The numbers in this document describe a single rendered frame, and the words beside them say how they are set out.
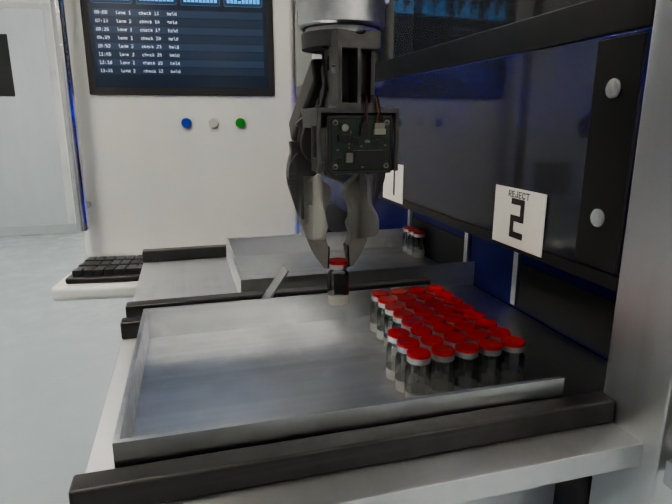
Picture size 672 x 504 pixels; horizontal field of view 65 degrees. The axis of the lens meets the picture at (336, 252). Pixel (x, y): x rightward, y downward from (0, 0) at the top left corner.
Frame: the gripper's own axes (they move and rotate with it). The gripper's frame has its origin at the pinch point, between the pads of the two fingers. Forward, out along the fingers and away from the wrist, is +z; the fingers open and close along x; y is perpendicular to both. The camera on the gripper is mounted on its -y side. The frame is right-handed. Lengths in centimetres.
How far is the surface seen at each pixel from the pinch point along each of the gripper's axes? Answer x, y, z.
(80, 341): -74, -232, 99
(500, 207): 17.9, 0.7, -3.8
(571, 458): 11.7, 21.7, 11.0
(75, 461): -57, -124, 99
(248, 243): -4.3, -42.8, 8.5
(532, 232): 17.9, 6.4, -2.3
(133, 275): -26, -58, 17
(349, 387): -0.9, 8.0, 10.6
